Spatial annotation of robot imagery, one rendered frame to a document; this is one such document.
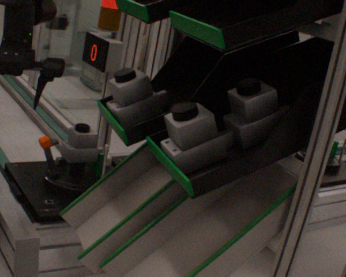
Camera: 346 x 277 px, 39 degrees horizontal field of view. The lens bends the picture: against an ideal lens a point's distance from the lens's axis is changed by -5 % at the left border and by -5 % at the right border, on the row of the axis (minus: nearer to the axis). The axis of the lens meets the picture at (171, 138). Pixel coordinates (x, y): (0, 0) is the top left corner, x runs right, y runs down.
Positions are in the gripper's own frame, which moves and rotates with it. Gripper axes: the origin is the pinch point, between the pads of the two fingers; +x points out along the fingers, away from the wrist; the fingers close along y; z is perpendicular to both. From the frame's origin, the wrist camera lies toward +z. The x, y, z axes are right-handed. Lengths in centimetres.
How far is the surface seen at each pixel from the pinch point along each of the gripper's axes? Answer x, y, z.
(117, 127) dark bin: -5.0, 19.0, 31.6
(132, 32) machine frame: 0, 28, -93
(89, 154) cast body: 11.2, 15.8, 1.6
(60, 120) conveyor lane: 19.3, 7.0, -41.7
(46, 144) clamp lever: 8.8, 7.4, 4.3
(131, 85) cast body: -10.2, 20.3, 29.2
